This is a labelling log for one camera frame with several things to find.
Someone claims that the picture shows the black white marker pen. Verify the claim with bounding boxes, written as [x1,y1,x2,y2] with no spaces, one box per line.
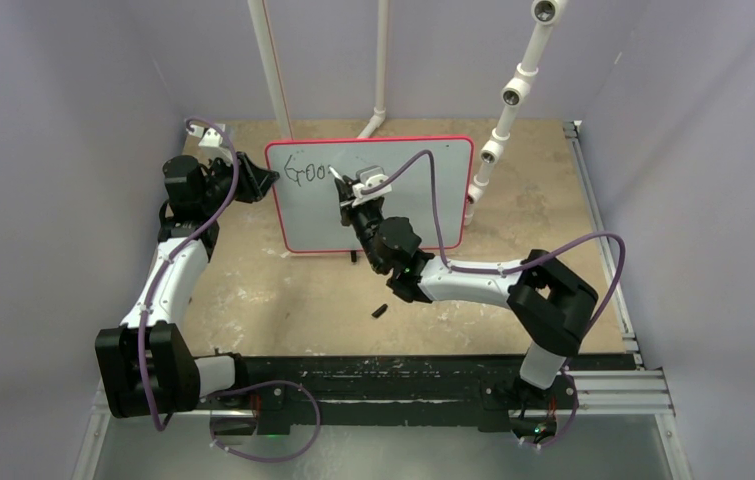
[327,166,347,186]

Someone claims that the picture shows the aluminium frame rail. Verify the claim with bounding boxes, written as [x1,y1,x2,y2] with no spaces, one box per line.
[72,371,691,479]

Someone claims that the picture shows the white PVC pole left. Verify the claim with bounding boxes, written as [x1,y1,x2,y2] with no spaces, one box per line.
[247,0,293,140]

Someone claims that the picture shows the black marker cap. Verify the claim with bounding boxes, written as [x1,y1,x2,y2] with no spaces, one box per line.
[371,303,389,319]

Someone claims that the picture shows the pink-framed whiteboard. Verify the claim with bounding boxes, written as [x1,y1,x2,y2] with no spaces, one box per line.
[264,135,476,256]

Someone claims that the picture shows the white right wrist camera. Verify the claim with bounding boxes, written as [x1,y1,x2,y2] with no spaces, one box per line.
[352,166,392,203]

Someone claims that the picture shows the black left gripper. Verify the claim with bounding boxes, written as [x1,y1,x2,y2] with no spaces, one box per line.
[200,151,278,215]

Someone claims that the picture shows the white PVC pole with fittings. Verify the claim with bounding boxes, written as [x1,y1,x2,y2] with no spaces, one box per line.
[463,0,569,226]

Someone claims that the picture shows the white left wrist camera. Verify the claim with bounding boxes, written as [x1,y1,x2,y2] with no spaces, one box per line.
[192,125,233,164]

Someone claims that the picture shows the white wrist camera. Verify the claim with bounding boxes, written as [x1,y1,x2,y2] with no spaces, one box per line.
[352,166,392,203]
[192,125,233,164]

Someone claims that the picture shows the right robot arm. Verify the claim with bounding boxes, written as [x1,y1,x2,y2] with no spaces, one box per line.
[333,175,598,407]

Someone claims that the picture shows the right side aluminium rail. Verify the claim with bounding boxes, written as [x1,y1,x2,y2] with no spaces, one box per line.
[562,121,645,370]

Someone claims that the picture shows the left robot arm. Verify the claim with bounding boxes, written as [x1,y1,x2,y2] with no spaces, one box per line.
[94,152,280,428]

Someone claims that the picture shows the white PVC pole middle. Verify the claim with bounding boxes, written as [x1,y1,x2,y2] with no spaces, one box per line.
[358,0,391,139]

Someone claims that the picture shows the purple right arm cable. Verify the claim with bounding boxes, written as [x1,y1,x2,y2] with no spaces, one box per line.
[358,149,627,452]

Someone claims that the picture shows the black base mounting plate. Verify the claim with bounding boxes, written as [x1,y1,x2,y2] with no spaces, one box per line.
[184,353,637,437]

